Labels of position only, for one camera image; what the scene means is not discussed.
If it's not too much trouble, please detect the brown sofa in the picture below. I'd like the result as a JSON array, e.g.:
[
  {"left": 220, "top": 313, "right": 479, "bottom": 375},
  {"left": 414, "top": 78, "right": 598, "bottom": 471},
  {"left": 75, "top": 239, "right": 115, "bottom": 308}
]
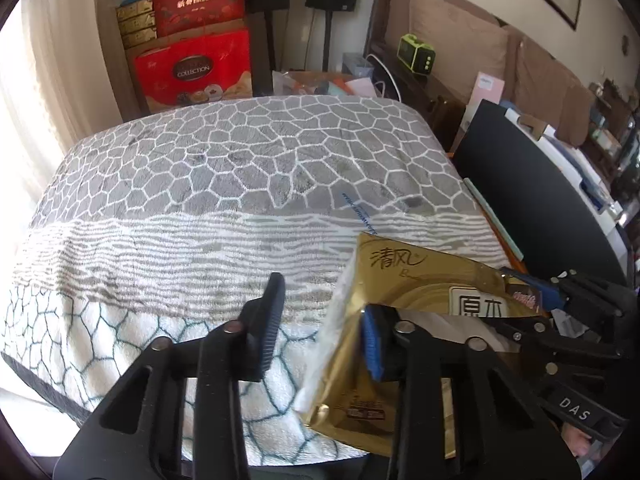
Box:
[{"left": 362, "top": 0, "right": 640, "bottom": 161}]

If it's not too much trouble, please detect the red collection gift box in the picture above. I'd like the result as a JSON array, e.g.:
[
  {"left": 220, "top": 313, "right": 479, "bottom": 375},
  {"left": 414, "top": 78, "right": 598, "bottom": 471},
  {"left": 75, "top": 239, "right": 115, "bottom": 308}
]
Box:
[{"left": 132, "top": 29, "right": 253, "bottom": 116}]

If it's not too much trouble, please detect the black speaker stand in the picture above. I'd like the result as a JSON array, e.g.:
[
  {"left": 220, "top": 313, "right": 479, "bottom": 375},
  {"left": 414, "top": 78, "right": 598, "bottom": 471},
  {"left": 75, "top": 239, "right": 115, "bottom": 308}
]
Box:
[
  {"left": 262, "top": 10, "right": 278, "bottom": 96},
  {"left": 322, "top": 9, "right": 335, "bottom": 73}
]

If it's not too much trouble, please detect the white paper sheet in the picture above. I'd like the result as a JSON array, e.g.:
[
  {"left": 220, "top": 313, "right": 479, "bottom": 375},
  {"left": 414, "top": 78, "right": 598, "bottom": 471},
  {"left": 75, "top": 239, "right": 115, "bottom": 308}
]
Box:
[{"left": 345, "top": 77, "right": 381, "bottom": 98}]

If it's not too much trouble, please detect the large brown cushion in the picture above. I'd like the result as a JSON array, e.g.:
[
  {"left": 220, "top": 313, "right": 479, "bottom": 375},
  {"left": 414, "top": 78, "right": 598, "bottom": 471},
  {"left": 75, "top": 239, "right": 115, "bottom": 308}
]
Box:
[{"left": 407, "top": 0, "right": 511, "bottom": 106}]

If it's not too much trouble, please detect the pink box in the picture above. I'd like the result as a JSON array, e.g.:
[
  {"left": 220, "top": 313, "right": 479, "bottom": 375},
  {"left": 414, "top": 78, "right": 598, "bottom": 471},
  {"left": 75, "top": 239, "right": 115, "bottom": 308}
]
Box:
[{"left": 470, "top": 72, "right": 505, "bottom": 108}]

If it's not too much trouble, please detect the grey patterned blanket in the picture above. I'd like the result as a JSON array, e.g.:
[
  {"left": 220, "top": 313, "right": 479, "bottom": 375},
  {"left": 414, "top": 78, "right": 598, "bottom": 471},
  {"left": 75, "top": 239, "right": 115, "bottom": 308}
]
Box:
[{"left": 0, "top": 95, "right": 511, "bottom": 466}]

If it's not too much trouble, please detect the person's right hand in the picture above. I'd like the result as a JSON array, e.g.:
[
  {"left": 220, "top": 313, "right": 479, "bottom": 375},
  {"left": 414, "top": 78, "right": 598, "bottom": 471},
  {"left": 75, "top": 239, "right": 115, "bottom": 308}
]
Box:
[{"left": 559, "top": 420, "right": 608, "bottom": 467}]

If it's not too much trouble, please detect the lime green black device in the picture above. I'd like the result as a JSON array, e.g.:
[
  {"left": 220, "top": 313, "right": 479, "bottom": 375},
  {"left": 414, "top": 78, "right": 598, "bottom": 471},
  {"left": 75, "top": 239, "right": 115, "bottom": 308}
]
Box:
[{"left": 397, "top": 33, "right": 437, "bottom": 76}]

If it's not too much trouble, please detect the open cardboard clutter box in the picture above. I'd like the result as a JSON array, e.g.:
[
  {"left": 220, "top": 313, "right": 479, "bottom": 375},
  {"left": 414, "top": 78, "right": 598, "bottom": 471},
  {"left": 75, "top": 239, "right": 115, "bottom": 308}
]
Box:
[{"left": 272, "top": 70, "right": 401, "bottom": 103}]

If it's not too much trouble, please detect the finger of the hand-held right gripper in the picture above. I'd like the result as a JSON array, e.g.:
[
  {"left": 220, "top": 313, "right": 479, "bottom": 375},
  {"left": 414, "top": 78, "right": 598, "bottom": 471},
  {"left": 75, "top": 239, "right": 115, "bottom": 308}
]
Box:
[
  {"left": 491, "top": 316, "right": 627, "bottom": 387},
  {"left": 509, "top": 270, "right": 639, "bottom": 352}
]

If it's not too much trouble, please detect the white cardboard box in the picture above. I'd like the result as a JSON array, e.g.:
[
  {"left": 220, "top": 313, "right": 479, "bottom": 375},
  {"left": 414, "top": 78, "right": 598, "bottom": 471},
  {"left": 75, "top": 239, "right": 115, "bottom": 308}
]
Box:
[{"left": 500, "top": 107, "right": 631, "bottom": 261}]

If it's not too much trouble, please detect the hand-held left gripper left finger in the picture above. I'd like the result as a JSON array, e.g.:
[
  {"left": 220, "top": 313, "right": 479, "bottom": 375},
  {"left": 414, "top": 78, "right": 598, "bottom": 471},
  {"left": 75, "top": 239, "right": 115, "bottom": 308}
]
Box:
[{"left": 52, "top": 272, "right": 287, "bottom": 480}]

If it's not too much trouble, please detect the cream curtain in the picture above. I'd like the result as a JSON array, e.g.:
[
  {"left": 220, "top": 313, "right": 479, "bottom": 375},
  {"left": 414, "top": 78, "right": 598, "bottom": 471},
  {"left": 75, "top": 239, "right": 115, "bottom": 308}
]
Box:
[{"left": 20, "top": 0, "right": 126, "bottom": 126}]

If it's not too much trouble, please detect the gold tissue pack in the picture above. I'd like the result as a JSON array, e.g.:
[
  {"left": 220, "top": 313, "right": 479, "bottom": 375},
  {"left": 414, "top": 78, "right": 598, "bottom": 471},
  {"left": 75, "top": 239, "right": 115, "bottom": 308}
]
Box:
[{"left": 292, "top": 232, "right": 548, "bottom": 458}]

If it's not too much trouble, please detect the dark wooden cabinet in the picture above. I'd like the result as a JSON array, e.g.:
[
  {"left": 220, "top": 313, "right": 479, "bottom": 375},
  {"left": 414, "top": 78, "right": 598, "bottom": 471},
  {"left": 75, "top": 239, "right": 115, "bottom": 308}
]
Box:
[{"left": 582, "top": 77, "right": 640, "bottom": 201}]

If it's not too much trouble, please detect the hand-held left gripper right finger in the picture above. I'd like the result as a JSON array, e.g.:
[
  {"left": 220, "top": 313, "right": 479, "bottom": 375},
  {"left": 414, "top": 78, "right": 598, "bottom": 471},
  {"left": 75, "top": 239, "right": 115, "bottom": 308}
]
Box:
[{"left": 361, "top": 302, "right": 583, "bottom": 480}]

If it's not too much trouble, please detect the black board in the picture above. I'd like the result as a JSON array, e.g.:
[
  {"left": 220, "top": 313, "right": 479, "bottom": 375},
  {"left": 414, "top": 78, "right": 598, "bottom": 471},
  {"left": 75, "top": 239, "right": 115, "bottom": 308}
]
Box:
[{"left": 452, "top": 99, "right": 628, "bottom": 288}]

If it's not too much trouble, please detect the grey plastic box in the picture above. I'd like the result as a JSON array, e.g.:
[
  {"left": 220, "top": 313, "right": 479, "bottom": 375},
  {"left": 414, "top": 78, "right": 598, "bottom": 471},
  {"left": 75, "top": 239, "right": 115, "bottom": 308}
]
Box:
[{"left": 342, "top": 52, "right": 376, "bottom": 78}]

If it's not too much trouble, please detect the yellow box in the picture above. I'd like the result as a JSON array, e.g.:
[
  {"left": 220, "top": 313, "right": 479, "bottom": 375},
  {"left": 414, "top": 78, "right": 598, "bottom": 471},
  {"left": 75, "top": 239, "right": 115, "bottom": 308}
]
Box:
[
  {"left": 116, "top": 0, "right": 153, "bottom": 22},
  {"left": 119, "top": 14, "right": 156, "bottom": 37},
  {"left": 121, "top": 29, "right": 157, "bottom": 52}
]

